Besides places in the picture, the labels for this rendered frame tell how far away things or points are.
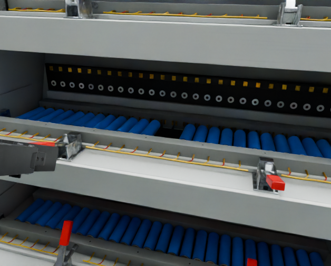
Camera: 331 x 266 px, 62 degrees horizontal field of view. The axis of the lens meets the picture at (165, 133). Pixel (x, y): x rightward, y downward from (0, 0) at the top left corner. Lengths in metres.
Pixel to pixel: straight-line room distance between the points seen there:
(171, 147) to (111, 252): 0.20
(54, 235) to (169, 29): 0.37
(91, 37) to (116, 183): 0.19
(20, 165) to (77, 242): 0.26
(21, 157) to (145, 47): 0.19
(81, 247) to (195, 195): 0.23
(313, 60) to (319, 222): 0.18
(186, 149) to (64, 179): 0.17
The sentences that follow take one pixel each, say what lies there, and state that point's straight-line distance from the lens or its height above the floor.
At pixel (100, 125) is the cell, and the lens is 0.46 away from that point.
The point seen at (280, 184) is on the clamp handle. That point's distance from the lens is 0.28.
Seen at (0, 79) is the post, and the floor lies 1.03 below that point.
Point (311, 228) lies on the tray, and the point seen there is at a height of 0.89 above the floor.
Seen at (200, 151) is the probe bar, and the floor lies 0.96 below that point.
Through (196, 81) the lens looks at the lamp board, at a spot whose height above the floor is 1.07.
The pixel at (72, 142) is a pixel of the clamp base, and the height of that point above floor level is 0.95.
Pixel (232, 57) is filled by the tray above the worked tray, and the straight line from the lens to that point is 0.34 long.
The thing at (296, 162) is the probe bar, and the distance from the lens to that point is 0.39.
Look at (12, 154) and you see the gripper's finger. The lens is 0.25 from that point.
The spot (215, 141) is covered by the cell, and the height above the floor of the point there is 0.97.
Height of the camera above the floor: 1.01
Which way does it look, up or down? 5 degrees down
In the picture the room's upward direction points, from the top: 6 degrees clockwise
